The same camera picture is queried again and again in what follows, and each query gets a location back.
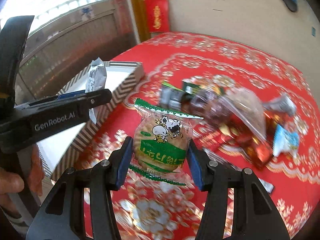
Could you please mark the black green snack packet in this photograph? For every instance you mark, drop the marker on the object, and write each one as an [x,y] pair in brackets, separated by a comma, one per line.
[171,97]

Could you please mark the person's left hand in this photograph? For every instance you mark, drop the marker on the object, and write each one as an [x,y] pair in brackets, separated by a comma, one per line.
[13,183]

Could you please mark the white strawberry snack packet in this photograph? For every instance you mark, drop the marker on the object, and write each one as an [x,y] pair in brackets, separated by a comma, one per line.
[282,104]

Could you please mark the blue white candy packet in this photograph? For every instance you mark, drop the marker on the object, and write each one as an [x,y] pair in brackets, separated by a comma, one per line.
[285,142]

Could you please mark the striped cardboard box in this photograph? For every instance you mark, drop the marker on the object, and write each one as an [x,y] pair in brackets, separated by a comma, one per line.
[62,150]

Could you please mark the dark green snack packet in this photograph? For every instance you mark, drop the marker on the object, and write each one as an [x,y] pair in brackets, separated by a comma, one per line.
[194,84]

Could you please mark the red gold snack packet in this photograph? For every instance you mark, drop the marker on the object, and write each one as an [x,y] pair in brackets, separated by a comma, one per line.
[235,139]

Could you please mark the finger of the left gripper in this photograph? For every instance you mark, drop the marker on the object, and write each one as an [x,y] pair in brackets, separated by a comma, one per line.
[13,39]
[54,110]

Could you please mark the green cow biscuit packet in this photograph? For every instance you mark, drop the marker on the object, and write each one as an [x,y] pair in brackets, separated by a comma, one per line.
[161,142]

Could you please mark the wooden door frame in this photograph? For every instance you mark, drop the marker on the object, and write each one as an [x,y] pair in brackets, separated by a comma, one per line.
[139,12]

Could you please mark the lower red paper decoration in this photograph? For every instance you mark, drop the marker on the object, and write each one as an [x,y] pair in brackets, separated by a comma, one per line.
[157,14]

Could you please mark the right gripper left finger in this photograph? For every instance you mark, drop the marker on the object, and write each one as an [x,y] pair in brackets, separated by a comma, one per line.
[61,215]

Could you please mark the clear bag brown snacks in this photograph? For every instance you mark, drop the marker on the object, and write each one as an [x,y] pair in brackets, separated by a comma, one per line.
[248,108]

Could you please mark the clear bag red dates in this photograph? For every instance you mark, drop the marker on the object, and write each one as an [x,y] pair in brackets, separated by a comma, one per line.
[206,104]

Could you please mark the white silver snack packet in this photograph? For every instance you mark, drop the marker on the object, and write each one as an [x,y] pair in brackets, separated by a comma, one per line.
[96,79]

